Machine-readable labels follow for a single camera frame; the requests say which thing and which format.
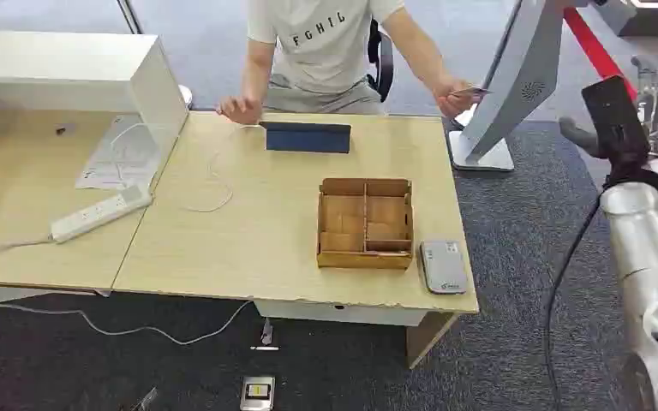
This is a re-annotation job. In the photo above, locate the person's left hand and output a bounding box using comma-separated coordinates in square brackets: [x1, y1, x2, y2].
[433, 79, 482, 120]

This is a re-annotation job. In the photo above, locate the person's right hand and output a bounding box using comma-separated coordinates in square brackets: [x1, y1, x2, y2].
[216, 95, 264, 126]

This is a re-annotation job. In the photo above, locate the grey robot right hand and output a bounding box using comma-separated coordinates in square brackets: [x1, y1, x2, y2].
[559, 55, 658, 186]

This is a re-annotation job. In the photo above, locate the white kiosk display stand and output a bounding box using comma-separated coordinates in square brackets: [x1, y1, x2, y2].
[447, 0, 567, 173]

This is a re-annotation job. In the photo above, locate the blue tablet case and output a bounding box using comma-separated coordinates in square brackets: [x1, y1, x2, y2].
[258, 120, 353, 155]

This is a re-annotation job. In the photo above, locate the black office chair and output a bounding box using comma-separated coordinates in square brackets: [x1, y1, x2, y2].
[366, 18, 395, 104]

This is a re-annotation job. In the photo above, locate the person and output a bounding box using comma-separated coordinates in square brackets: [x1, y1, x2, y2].
[216, 0, 492, 126]

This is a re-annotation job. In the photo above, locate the grey platform base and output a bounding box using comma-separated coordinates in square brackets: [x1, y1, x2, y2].
[594, 0, 658, 39]

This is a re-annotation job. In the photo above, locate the printed paper sheet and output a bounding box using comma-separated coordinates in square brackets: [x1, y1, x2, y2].
[75, 115, 160, 191]

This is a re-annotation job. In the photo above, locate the wooden box with compartments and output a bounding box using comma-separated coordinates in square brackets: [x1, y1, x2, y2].
[315, 177, 416, 271]

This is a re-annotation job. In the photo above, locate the grey card reader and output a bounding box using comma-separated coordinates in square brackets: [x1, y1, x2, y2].
[419, 240, 470, 296]

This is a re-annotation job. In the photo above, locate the white desk partition box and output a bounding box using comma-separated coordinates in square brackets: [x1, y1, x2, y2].
[0, 31, 189, 171]

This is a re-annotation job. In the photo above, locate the white power strip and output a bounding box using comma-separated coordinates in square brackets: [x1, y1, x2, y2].
[49, 186, 153, 245]

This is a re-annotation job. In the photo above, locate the small grey floor plug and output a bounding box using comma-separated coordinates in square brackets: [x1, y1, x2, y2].
[250, 318, 280, 352]

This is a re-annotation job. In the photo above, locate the white desk drawer unit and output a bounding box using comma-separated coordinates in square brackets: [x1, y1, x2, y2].
[254, 300, 429, 329]

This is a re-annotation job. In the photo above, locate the wooden desk leg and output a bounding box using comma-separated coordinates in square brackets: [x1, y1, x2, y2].
[405, 312, 459, 371]

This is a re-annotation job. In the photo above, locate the metal floor socket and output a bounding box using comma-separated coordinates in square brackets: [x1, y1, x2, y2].
[239, 375, 277, 411]

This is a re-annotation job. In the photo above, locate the thin white cable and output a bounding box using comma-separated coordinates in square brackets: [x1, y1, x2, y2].
[176, 123, 262, 214]

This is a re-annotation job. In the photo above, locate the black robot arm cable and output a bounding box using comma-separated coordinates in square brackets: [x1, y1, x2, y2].
[541, 195, 602, 411]

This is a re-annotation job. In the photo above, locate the white floor cable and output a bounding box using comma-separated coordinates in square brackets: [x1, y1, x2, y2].
[0, 300, 254, 347]

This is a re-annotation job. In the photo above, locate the white power strip cable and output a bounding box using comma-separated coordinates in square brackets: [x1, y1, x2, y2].
[0, 236, 55, 266]

